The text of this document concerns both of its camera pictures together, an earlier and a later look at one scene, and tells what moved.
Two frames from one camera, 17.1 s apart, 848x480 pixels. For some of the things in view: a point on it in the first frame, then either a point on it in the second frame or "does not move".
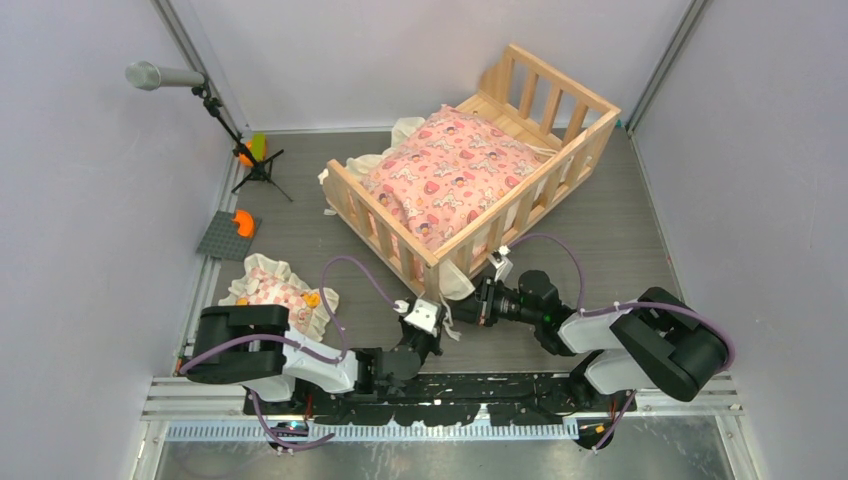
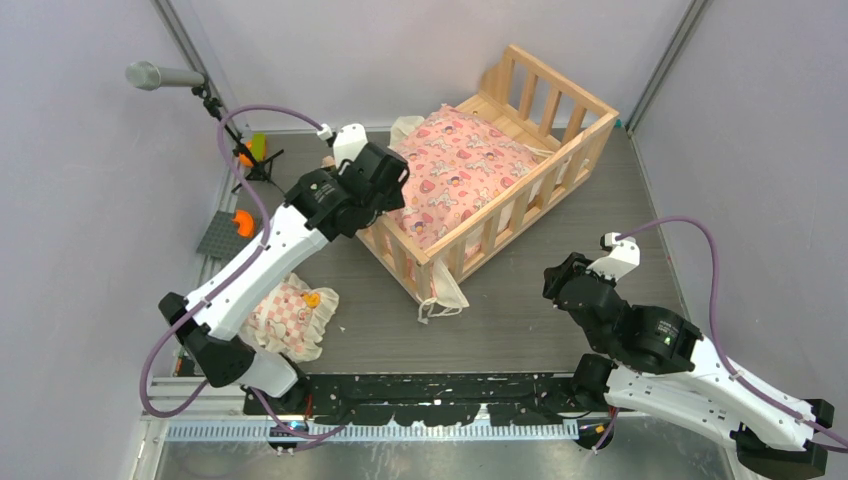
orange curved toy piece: x=245 y=223 does not move
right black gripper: x=478 y=308 -> x=572 y=262
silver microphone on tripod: x=146 y=76 does not move
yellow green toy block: x=257 y=145 does not move
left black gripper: x=435 y=340 -> x=392 y=202
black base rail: x=446 y=399 does not move
